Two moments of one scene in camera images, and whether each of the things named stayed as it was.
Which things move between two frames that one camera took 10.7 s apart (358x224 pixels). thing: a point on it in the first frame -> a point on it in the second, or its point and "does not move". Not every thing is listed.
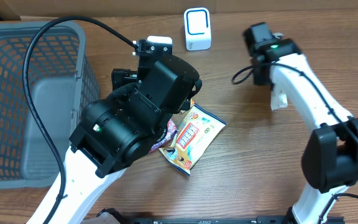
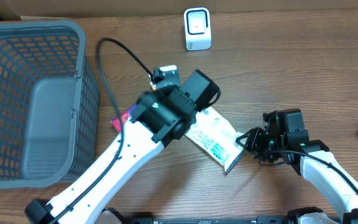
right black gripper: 260,79 -> 253,137
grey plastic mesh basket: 15,150 does not move
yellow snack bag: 198,130 -> 212,134
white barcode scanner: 197,28 does not move
